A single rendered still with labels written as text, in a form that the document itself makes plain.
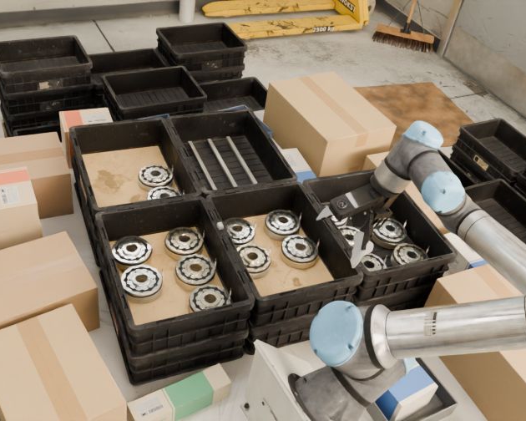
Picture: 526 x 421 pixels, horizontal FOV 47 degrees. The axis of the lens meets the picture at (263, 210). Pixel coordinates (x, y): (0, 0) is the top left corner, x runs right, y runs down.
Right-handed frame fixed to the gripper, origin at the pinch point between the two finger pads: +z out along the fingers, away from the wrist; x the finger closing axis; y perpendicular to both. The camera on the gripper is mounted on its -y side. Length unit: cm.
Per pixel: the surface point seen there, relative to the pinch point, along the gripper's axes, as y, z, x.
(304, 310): 3.4, 21.2, -3.9
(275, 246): 10.7, 23.3, 18.7
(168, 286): -20.9, 33.9, 18.3
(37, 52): 17, 82, 196
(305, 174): 43, 21, 46
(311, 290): -0.3, 12.8, -3.5
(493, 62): 314, 9, 148
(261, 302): -11.9, 17.8, -1.3
